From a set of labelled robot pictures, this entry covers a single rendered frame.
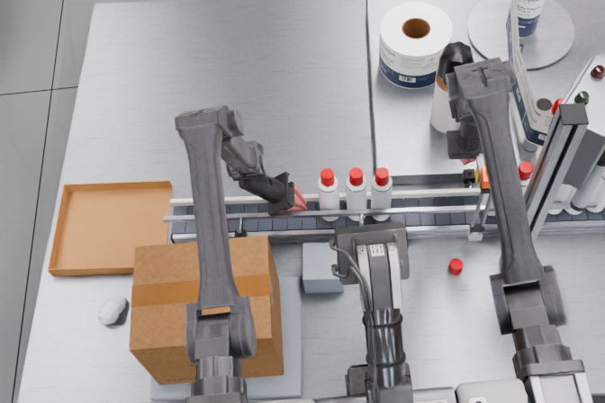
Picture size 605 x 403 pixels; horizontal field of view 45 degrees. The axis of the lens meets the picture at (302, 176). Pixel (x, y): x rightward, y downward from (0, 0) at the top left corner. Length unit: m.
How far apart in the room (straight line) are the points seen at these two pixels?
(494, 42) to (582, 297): 0.79
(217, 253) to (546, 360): 0.53
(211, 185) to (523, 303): 0.54
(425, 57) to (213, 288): 1.06
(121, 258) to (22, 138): 1.52
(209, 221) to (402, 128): 0.97
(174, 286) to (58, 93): 2.03
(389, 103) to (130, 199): 0.78
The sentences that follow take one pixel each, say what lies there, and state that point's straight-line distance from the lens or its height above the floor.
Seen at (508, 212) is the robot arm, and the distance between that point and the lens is 1.20.
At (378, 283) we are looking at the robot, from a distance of 0.92.
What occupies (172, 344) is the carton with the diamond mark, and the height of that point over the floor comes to 1.12.
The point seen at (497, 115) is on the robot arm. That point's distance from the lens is 1.19.
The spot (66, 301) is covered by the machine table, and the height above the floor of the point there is 0.83.
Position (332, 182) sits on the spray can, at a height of 1.06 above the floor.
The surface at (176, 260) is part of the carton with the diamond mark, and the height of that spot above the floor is 1.12.
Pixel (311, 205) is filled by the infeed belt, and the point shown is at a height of 0.88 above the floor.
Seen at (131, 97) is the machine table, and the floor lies 0.83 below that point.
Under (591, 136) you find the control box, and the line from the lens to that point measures 1.42.
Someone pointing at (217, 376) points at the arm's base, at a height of 1.49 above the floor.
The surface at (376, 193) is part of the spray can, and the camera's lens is 1.80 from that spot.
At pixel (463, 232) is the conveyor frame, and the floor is 0.86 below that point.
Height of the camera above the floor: 2.59
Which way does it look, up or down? 59 degrees down
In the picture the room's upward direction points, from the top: 8 degrees counter-clockwise
